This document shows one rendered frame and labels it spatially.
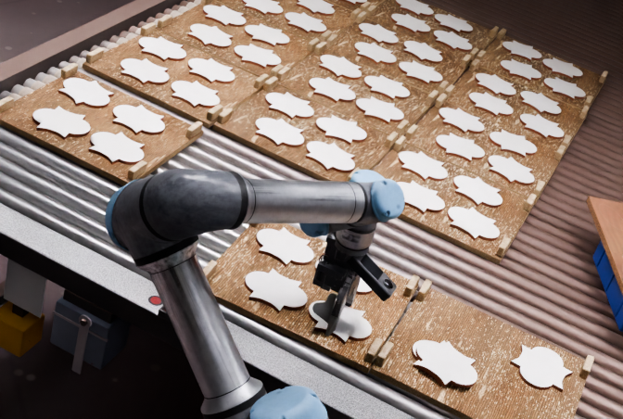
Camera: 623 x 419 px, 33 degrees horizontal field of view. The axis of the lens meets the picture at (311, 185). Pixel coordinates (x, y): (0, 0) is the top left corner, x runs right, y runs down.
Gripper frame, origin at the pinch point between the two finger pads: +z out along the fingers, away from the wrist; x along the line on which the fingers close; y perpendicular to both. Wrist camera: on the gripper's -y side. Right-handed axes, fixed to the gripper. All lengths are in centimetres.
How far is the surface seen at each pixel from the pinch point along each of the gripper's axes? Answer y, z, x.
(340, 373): -5.4, 3.0, 12.0
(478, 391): -32.1, 1.9, 1.1
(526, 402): -41.8, 2.3, -2.3
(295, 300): 10.4, -0.7, 0.9
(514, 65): -1, 0, -167
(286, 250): 19.1, -1.1, -14.2
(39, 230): 67, 0, 13
